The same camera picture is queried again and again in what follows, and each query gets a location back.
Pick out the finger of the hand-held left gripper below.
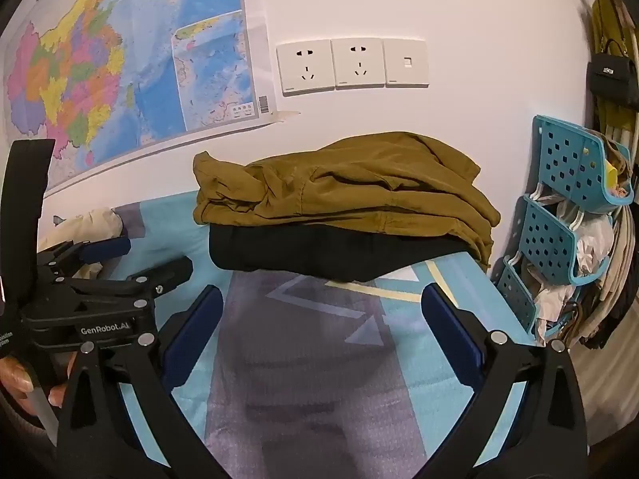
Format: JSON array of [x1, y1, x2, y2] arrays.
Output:
[[66, 256, 195, 311], [37, 236, 132, 281]]

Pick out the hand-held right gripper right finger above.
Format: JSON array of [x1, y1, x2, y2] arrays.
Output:
[[421, 282, 588, 479]]

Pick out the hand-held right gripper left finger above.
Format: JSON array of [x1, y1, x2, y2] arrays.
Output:
[[56, 284, 230, 479]]

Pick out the olive green garment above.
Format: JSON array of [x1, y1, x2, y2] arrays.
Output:
[[193, 131, 501, 273]]

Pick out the beige hanging clothes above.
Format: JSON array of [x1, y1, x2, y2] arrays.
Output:
[[569, 135, 639, 351]]

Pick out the person's left hand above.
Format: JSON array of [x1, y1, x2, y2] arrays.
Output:
[[0, 352, 78, 417]]

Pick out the cream garment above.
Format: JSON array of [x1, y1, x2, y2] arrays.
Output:
[[37, 208, 125, 280]]

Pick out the blue plastic hanging basket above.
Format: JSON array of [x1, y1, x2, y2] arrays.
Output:
[[519, 194, 613, 286], [530, 115, 633, 215], [494, 255, 541, 341]]

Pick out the white plastic bag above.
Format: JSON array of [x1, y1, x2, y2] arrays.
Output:
[[532, 277, 582, 327], [574, 212, 616, 277]]

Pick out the teal and grey bed sheet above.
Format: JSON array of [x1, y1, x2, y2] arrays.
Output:
[[37, 190, 545, 479]]

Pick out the black garment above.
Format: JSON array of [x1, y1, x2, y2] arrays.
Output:
[[208, 222, 487, 283]]

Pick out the black handbag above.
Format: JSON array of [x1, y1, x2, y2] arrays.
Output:
[[585, 39, 639, 109]]

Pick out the yellow hanging garment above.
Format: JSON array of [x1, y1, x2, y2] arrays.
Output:
[[590, 0, 639, 135]]

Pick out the colourful wall map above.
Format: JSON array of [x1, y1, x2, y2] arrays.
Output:
[[0, 0, 274, 195]]

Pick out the white wall socket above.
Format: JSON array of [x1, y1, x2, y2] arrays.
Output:
[[331, 37, 386, 91], [276, 39, 335, 97]]

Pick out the white wall data plate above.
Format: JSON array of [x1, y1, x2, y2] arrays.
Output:
[[383, 38, 430, 89]]

